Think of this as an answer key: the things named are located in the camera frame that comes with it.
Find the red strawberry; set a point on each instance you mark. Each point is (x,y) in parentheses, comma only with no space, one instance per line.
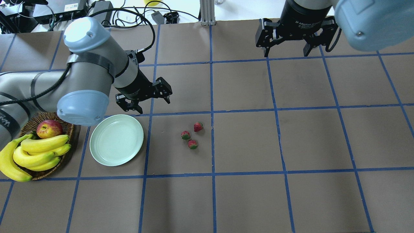
(198,126)
(192,144)
(185,135)

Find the pale green plate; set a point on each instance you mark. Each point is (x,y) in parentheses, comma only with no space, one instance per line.
(116,140)

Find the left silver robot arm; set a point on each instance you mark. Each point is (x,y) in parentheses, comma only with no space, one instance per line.
(79,94)

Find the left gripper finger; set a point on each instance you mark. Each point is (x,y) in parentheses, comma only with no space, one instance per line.
(127,105)
(161,89)

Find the wicker fruit basket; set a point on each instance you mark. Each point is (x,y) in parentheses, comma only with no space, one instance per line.
(63,127)

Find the aluminium frame post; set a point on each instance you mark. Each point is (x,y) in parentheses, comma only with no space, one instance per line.
(207,13)

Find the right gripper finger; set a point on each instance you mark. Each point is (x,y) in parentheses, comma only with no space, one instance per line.
(329,28)
(267,35)

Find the yellow banana bunch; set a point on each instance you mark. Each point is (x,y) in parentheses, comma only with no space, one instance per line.
(25,154)

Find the black power adapter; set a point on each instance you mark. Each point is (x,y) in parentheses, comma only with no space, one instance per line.
(158,18)

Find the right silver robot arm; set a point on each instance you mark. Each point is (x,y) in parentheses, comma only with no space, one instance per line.
(368,25)

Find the black power brick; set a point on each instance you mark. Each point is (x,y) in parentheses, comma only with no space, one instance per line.
(104,17)

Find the red yellow apple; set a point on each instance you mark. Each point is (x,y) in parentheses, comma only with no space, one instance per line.
(48,129)

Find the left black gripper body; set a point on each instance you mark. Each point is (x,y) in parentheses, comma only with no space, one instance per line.
(136,85)

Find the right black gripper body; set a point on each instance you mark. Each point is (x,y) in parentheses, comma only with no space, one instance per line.
(299,16)

